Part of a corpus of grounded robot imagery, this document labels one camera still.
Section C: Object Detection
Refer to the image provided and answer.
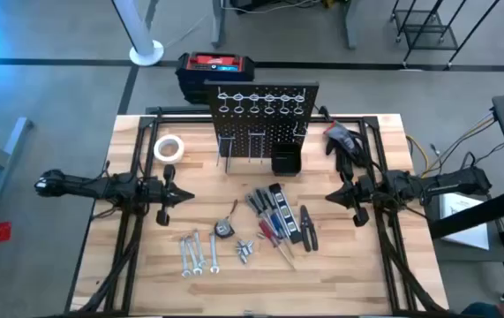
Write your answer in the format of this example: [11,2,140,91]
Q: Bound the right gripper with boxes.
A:
[325,163,387,228]

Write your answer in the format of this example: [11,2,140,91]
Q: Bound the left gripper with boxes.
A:
[147,164,195,227]

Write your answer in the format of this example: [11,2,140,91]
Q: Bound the black handled pliers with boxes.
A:
[298,203,320,254]

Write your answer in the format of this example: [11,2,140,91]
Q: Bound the black grey tape measure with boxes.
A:
[214,199,239,240]

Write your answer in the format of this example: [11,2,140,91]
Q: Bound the black torpedo level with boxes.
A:
[267,182,305,245]

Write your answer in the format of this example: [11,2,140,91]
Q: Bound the blue clear handled screwdriver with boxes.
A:
[270,211,296,260]

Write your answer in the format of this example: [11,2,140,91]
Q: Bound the grey black handled screwdriver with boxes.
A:
[244,192,275,231]
[254,188,279,222]
[263,187,284,222]

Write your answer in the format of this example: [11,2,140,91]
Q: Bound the red clear handled screwdriver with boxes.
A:
[258,219,297,269]

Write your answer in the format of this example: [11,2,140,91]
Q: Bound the white tape roll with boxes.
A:
[153,133,186,165]

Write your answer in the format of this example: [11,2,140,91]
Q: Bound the black plastic pegboard bin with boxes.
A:
[270,141,303,177]

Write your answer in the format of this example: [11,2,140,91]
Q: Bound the black perforated pegboard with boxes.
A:
[203,79,320,163]

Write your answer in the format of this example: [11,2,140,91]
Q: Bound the white booklet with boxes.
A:
[438,192,492,252]

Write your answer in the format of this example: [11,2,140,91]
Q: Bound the grey cart base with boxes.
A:
[425,193,504,306]

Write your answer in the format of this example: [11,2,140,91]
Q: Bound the red black toolbox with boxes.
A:
[175,51,256,106]

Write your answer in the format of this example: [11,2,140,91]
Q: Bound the grey desk leg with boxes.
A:
[210,0,229,49]
[343,0,361,49]

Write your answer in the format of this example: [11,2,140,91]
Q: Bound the white tower fan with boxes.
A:
[110,0,165,67]

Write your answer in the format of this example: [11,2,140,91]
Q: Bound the black aluminium table frame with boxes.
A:
[64,113,447,317]

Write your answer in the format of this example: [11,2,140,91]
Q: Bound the black cable bundle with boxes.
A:
[372,207,445,313]
[79,207,145,313]

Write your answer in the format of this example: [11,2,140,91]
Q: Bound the yellow cable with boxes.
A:
[405,113,498,178]

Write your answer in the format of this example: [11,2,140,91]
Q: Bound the white floor cable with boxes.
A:
[162,12,211,49]

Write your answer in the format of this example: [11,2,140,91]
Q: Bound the grey blue bench frame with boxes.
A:
[0,117,35,275]

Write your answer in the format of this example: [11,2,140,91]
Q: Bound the black wire cart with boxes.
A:
[390,0,502,70]

